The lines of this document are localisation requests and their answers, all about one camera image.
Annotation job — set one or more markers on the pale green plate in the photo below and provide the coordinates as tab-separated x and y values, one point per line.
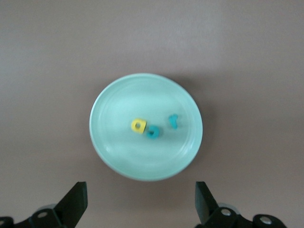
133	99

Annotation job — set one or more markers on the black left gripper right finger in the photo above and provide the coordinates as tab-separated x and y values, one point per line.
209	211

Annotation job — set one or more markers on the yellow foam letter d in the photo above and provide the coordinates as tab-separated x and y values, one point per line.
142	129

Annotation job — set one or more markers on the teal foam letter c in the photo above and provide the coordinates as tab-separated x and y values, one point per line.
152	135

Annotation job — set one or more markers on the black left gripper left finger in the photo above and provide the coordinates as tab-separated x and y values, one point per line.
69	209

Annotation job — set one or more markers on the brown table cover sheet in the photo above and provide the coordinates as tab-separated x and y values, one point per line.
47	71

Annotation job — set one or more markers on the teal foam letter r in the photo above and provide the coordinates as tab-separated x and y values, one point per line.
174	121

